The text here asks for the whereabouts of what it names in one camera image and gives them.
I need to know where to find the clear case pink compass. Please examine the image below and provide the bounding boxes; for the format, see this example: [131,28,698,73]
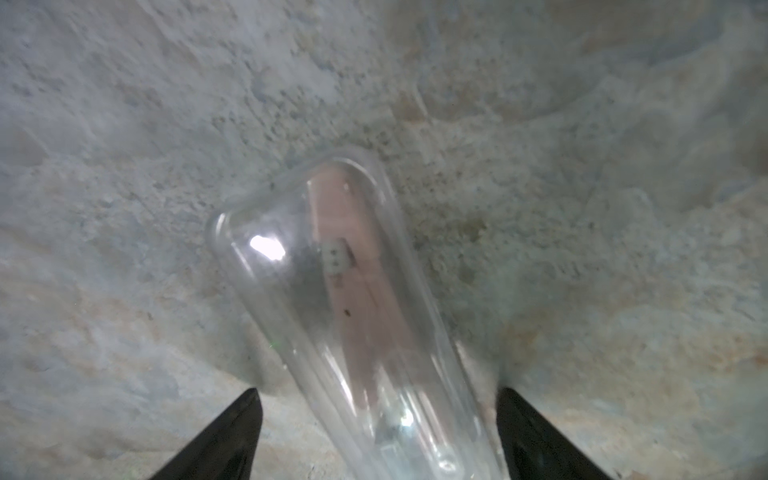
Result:
[206,146,504,479]

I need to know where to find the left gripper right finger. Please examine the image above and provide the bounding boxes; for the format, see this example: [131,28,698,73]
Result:
[496,387,610,480]

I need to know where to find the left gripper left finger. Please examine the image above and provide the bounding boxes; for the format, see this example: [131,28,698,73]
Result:
[150,388,263,480]

